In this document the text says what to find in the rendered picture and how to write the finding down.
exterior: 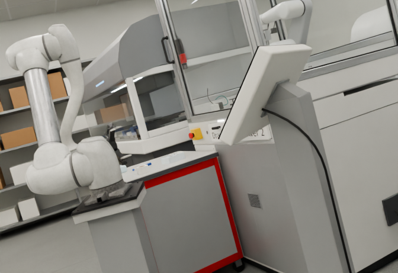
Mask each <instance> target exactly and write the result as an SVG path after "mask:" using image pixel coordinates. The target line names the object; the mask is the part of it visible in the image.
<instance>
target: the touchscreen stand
mask: <svg viewBox="0 0 398 273"><path fill-rule="evenodd" d="M265 108H266V110H269V111H272V112H274V113H277V114H279V115H281V116H283V117H285V118H287V119H289V120H290V121H292V122H293V123H294V124H296V125H297V126H299V127H300V128H301V129H302V130H303V131H304V132H305V133H306V134H307V135H308V136H309V137H310V138H311V139H312V141H313V142H314V144H315V145H316V146H317V148H318V150H319V152H320V154H321V155H322V158H323V160H324V163H325V166H326V169H327V172H328V177H329V181H330V185H331V189H332V194H333V198H334V202H335V206H336V210H337V214H338V218H339V223H340V226H341V230H342V235H343V238H344V242H345V247H346V252H347V255H348V259H349V264H350V267H351V271H352V273H355V269H354V264H353V261H352V257H351V253H350V250H349V245H348V241H347V238H346V233H345V229H344V224H343V221H342V217H341V212H340V209H339V205H338V201H337V197H336V193H335V189H334V186H333V181H332V177H331V174H330V169H329V165H328V160H327V157H326V153H325V148H324V145H323V141H322V137H321V133H320V129H319V125H318V122H317V117H316V113H315V110H314V105H313V101H312V96H311V93H310V92H306V93H305V94H303V95H301V96H299V97H295V98H290V99H286V100H283V101H278V102H273V103H270V104H267V105H266V106H265ZM267 115H268V119H269V123H270V126H271V131H272V135H273V138H274V142H275V147H276V150H277V154H278V158H279V161H280V165H281V170H282V173H283V177H284V181H285V186H286V189H287V193H288V197H289V200H290V204H291V209H292V212H293V216H294V221H295V223H296V228H297V232H298V236H299V239H300V243H301V248H302V251H303V255H304V260H305V262H306V266H307V271H308V273H349V269H348V265H347V262H346V257H345V253H344V248H343V245H342V241H341V236H340V233H339V229H338V224H337V221H336V217H335V212H334V209H333V204H332V200H331V197H330V192H329V187H328V182H327V179H326V175H325V170H324V168H323V165H322V162H321V160H320V157H319V155H318V154H317V151H316V149H315V148H314V146H313V145H312V144H311V143H310V141H309V140H308V138H307V137H306V136H305V135H304V134H303V133H302V132H301V131H300V130H298V129H297V128H295V127H294V126H293V125H291V124H290V123H289V122H287V121H285V120H283V119H282V118H279V117H277V116H276V115H273V114H270V113H267Z"/></svg>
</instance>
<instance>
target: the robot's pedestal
mask: <svg viewBox="0 0 398 273"><path fill-rule="evenodd" d="M145 195H146V188H145V186H144V187H143V189H142V191H141V192H140V194H139V196H138V197H137V199H135V200H130V201H126V202H123V203H119V204H115V205H111V206H108V207H104V208H100V209H97V210H92V211H89V212H86V213H82V214H77V215H74V216H72V217H73V220H74V223H75V224H78V223H83V222H85V221H87V222H88V226H89V229H90V232H91V236H92V240H93V243H94V246H95V250H96V253H97V257H98V260H99V264H100V267H101V271H102V273H159V272H158V268H157V265H156V261H155V257H154V254H153V250H152V247H151V244H150V240H149V236H148V233H147V229H146V225H145V221H144V219H143V214H142V211H141V208H140V204H141V202H142V201H143V199H144V197H145Z"/></svg>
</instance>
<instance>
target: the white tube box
mask: <svg viewBox="0 0 398 273"><path fill-rule="evenodd" d="M181 159H185V154H184V152H182V153H179V154H177V153H176V155H174V154H172V157H169V156H166V157H164V158H161V162H162V164H163V165H165V164H171V163H174V162H176V161H179V160H181Z"/></svg>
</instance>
